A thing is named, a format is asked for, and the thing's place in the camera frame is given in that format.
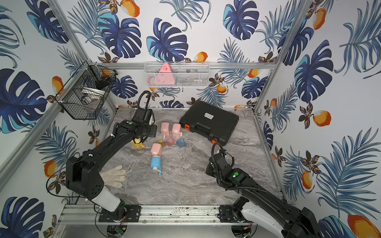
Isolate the yellow transparent tray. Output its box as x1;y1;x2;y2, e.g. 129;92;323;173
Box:
155;139;165;148

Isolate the pink pencil sharpener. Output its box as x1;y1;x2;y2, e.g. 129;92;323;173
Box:
151;143;163;157
172;124;183;138
160;122;170;139

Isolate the blue pencil sharpener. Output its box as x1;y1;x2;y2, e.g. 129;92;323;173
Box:
150;156;163;175

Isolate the pink triangular object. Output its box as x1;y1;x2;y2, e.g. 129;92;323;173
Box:
155;62;176;86

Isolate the blue transparent tray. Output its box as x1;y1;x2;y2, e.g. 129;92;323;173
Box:
176;138;187;148

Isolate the black plastic tool case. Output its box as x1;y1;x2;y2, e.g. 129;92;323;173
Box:
179;100;239;146

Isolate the white work glove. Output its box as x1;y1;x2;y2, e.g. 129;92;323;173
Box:
100;165;126;188

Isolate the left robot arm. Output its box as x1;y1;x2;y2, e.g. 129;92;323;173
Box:
65;108;157;220

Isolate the black wire basket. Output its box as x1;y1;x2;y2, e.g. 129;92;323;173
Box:
54;61;118;120

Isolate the yellow pencil sharpener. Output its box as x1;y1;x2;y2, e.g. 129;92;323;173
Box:
131;138;145;149

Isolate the white wire mesh basket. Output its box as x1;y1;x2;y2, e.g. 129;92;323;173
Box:
144;61;210;88

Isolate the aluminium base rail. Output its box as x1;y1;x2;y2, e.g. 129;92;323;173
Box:
59;204;302;226

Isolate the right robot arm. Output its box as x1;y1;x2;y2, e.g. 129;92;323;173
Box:
206;142;322;238

